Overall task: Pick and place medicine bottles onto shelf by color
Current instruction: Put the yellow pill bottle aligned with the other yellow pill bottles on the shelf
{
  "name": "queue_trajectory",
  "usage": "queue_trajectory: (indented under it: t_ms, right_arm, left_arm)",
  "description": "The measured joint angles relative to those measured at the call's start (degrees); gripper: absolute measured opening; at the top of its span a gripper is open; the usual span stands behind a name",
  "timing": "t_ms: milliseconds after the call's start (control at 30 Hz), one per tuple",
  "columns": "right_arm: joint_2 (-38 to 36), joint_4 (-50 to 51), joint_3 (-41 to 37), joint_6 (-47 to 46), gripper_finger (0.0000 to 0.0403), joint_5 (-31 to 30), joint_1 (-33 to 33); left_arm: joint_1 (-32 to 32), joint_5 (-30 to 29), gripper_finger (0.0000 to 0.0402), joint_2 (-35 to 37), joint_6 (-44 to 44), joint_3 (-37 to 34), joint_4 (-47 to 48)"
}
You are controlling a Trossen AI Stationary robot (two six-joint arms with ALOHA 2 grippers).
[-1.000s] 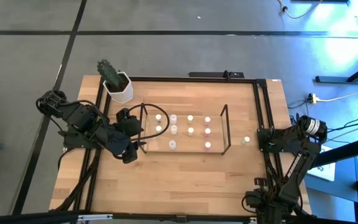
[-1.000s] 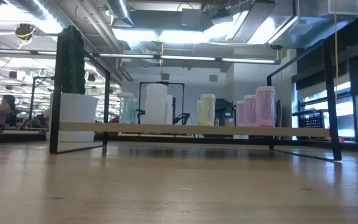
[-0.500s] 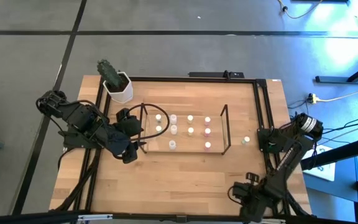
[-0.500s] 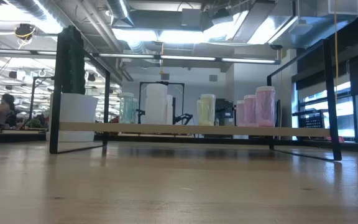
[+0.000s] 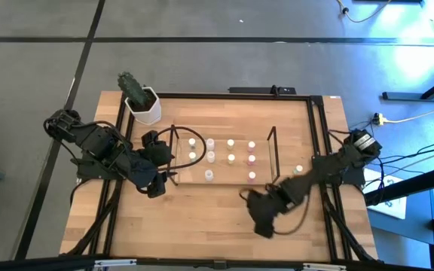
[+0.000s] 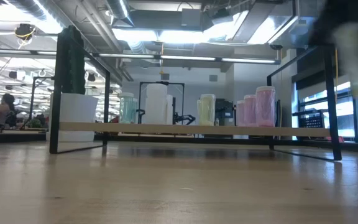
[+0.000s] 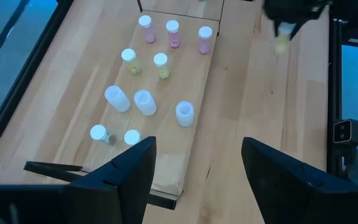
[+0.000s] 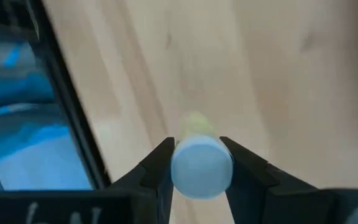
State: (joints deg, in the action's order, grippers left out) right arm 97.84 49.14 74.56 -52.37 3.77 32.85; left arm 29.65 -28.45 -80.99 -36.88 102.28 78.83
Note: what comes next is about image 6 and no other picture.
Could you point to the green cactus plant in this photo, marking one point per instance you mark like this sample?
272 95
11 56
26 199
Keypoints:
75 62

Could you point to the black perforated cart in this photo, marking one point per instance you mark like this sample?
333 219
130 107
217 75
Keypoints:
311 122

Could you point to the teal medicine bottle white cap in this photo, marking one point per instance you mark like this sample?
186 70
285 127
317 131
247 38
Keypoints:
135 112
126 109

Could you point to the black frame wooden shelf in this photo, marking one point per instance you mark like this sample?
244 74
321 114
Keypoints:
197 129

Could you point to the black background gantry frame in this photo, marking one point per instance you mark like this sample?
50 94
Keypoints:
33 99

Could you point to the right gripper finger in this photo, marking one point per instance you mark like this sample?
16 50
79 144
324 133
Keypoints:
322 34

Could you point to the person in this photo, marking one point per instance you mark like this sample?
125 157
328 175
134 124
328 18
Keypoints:
3 109

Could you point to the black equipment box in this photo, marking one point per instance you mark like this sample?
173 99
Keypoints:
224 112

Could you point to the silver ceiling duct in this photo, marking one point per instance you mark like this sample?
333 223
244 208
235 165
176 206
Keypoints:
120 11

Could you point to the long linear ceiling lamp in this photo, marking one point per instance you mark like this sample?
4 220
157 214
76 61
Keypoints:
185 58

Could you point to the pink medicine bottle white cap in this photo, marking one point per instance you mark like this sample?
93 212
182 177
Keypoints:
240 113
250 110
265 105

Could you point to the green background plant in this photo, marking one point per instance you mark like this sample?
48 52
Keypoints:
37 122

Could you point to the black dome ceiling camera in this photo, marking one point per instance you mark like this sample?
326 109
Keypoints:
276 47

